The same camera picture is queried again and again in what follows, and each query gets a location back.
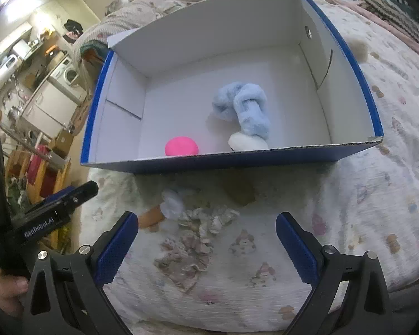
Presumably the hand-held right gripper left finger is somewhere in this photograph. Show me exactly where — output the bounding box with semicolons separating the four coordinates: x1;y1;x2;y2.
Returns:
21;211;139;335

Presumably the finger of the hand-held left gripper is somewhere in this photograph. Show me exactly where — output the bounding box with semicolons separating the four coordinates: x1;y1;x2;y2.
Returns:
11;181;99;249

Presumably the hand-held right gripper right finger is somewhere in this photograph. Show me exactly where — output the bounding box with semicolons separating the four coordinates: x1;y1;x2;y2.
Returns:
276;211;392;335

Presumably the white fluffy pompom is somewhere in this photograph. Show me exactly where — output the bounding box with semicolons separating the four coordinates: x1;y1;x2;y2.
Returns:
161;188;200;233

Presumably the floral fabric scrunchie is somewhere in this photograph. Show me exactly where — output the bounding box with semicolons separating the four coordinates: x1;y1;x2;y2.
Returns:
177;207;241;245

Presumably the blue and white cardboard box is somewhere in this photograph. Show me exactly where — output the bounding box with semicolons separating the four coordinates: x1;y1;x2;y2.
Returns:
80;0;385;174

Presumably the orange-brown soft block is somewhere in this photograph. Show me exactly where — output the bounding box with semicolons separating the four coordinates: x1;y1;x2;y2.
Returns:
140;205;165;233

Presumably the brown soft block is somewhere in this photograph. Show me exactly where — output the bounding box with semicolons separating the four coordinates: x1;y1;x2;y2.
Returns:
225;178;256;207

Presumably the white soft ball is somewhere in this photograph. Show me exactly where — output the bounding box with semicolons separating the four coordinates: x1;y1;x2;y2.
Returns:
228;132;269;151

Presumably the pink soft ball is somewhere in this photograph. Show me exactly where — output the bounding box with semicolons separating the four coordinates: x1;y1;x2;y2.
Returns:
165;137;199;157

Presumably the person's left hand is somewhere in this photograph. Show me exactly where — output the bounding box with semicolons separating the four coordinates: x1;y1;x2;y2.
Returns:
0;268;29;316

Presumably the red cloth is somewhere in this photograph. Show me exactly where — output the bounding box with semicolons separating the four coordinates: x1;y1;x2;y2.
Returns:
26;145;58;199

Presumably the printed white bed cover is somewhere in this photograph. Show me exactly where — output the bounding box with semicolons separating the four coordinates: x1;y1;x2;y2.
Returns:
72;0;419;335

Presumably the white cabinet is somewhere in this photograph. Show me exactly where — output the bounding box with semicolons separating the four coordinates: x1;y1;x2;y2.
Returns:
19;76;87;134

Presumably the white washing machine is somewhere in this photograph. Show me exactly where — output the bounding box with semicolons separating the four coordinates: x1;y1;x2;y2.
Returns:
48;58;80;86

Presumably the light blue plush toy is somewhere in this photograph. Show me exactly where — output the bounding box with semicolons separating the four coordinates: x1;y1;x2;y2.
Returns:
211;82;272;143

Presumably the black hanging cloth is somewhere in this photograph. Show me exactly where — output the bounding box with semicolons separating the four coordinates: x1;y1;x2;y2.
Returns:
63;19;84;40

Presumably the grey patterned quilt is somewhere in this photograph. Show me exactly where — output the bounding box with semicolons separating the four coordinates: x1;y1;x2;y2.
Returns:
73;0;219;60

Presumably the beige fluffy ball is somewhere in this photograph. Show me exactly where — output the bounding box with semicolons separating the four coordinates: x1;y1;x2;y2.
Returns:
348;35;368;64

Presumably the dark knitted blanket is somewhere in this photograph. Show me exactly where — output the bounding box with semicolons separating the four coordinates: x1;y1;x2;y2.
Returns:
358;0;419;54

